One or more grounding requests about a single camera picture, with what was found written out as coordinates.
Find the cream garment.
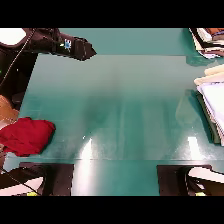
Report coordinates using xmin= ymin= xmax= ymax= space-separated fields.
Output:
xmin=193 ymin=64 xmax=224 ymax=87

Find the red garment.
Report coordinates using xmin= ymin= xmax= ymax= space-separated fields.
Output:
xmin=0 ymin=116 xmax=57 ymax=158

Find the white garment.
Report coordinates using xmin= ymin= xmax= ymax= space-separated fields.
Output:
xmin=196 ymin=81 xmax=224 ymax=138

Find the brown garment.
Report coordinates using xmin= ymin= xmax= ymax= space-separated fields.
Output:
xmin=0 ymin=94 xmax=21 ymax=123

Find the heap of clothes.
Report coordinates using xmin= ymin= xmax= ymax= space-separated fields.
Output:
xmin=187 ymin=28 xmax=224 ymax=60

